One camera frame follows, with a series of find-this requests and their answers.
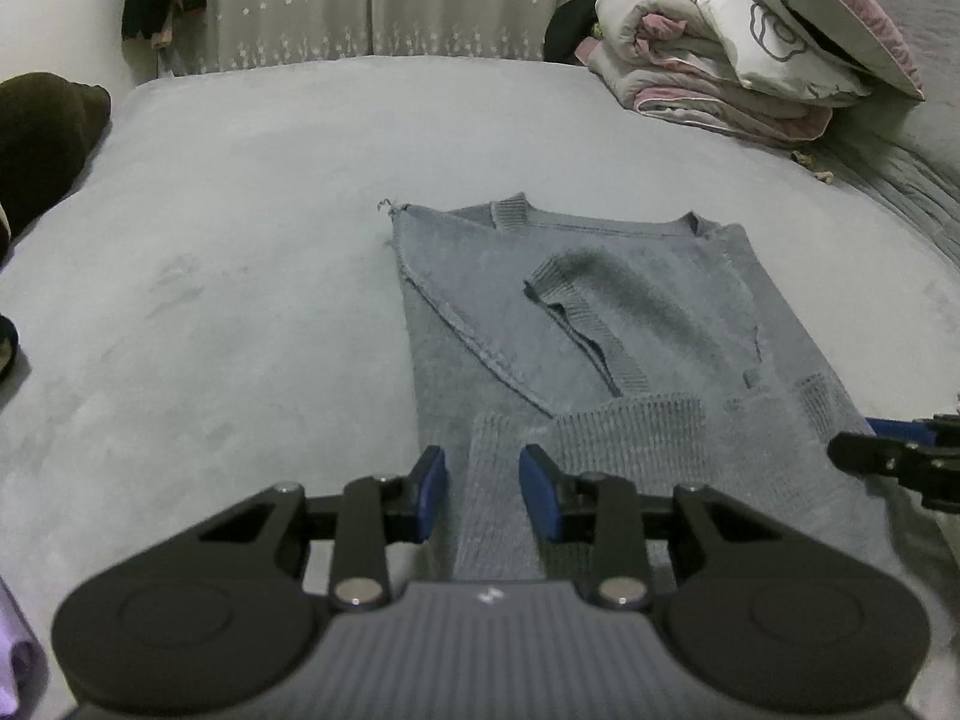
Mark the grey bed sheet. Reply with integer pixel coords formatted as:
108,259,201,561
2,57,958,718

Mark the pink grey pillow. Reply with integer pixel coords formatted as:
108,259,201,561
758,0,924,101

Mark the grey knit sweater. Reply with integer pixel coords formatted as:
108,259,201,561
392,195,924,580

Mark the olive black garment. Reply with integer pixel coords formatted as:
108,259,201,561
0,316,20,380

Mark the lilac purple garment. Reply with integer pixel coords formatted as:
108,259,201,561
0,583,46,718

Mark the black object behind quilt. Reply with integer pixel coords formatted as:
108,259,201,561
542,0,597,65

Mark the dark brown striped garment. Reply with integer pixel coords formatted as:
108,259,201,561
2,71,112,255

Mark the folded pink grey quilt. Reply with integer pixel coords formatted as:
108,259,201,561
576,0,871,148

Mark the grey ribbed blanket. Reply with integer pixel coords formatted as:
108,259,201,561
794,0,960,262

